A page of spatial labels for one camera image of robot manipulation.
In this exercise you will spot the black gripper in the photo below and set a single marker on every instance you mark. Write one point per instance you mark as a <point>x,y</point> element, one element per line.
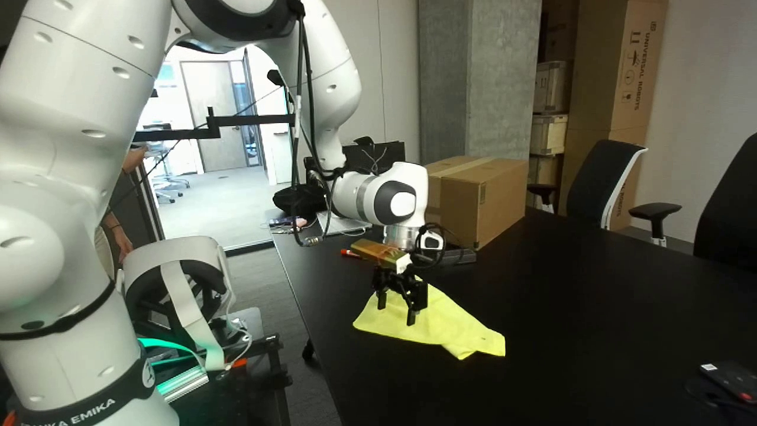
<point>401,275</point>

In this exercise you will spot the yellow-green towel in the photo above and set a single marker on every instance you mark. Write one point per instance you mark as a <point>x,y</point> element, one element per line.
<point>440,323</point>

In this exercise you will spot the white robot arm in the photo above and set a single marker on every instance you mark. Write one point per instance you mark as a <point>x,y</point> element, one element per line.
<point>74,78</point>

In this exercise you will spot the brown cardboard box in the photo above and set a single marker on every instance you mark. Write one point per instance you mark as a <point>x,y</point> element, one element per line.
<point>476,196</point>

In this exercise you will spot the white-backed black office chair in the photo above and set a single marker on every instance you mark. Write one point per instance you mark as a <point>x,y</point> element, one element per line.
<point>600,183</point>

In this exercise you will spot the tall cardboard box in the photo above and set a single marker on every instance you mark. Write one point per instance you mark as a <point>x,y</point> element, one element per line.
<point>615,63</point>

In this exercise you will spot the near left black office chair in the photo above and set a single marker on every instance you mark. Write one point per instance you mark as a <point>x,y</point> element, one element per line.
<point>727,228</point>

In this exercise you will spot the small black remote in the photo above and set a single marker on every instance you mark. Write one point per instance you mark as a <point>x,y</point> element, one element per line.
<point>735,379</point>

